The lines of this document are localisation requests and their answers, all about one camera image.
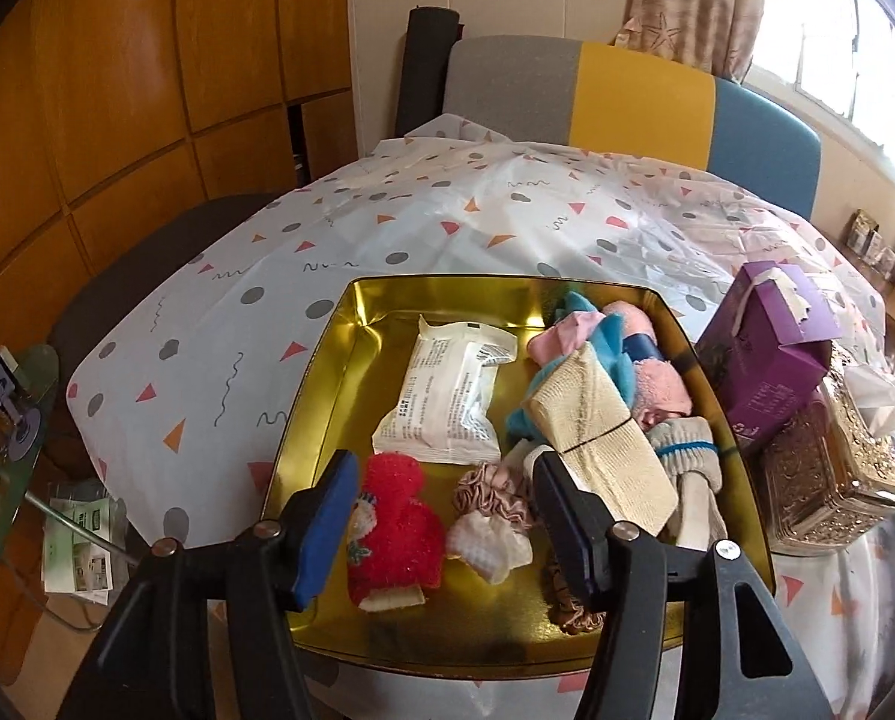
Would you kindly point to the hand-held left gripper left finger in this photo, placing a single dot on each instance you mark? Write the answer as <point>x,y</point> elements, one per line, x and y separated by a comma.
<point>327,525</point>

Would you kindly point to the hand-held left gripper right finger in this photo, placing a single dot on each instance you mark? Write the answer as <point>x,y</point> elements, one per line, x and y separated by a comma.
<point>567,532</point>

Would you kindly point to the red knitted cloth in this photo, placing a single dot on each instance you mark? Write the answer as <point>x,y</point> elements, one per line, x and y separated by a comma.
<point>395,532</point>

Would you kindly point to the brown scrunchie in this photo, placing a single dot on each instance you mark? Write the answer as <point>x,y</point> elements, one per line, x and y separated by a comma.
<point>567,615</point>

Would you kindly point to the pink satin scrunchie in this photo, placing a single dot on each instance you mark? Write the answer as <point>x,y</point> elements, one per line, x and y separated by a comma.
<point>492,495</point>

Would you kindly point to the beige bandage roll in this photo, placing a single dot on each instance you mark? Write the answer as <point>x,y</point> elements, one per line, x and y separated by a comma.
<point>590,412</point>

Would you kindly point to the grey striped sock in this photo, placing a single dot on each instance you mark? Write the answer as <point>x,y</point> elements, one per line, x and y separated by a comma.
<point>687,450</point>

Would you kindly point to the pink towel blue band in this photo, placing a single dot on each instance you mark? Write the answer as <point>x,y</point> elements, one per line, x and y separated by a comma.
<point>661,390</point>

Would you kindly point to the white plastic packet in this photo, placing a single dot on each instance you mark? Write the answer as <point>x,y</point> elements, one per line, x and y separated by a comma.
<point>447,390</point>

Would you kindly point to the blue plush toy pink hood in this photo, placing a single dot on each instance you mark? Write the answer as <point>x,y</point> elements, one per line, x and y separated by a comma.
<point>612,352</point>

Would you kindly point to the gold metal tin tray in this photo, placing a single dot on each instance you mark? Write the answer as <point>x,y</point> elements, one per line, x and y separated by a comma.
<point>387,345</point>

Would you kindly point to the gold ornate tissue box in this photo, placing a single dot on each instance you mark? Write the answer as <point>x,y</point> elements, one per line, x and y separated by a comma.
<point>815,480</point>

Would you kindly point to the white tissue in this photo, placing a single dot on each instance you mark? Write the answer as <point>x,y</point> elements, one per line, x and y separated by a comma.
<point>882,397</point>

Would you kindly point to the purple carton box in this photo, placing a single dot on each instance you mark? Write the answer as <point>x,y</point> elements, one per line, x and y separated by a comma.
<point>762,375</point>

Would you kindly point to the papers on floor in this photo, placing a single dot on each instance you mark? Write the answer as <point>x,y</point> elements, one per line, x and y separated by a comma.
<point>79,547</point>

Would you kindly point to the small boxes on desk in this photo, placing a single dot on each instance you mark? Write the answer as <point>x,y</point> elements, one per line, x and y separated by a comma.
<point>871,247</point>

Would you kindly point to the green glass side table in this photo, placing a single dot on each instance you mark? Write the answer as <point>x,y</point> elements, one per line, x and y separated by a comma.
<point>12,480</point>

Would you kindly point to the grey yellow blue headboard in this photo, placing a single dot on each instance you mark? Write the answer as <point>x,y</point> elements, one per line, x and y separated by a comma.
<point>642,97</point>

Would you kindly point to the large window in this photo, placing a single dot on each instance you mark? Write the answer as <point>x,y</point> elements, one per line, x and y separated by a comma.
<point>852,37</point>

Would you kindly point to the black rolled mat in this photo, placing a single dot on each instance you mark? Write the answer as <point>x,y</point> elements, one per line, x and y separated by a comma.
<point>425,67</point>

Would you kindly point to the wooden wardrobe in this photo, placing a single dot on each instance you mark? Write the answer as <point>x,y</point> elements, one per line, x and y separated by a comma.
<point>117,90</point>

